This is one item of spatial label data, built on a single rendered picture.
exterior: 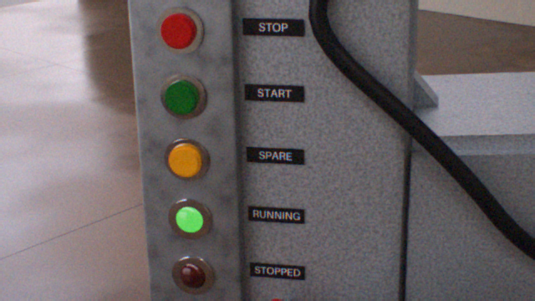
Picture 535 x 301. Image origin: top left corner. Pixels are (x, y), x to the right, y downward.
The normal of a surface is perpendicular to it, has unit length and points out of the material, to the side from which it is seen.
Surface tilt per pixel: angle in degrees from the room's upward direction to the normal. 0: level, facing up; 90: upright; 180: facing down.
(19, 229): 0
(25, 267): 0
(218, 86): 90
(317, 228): 90
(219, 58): 90
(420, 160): 90
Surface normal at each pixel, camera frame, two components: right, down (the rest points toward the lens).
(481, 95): -0.09, -0.94
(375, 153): -0.18, 0.35
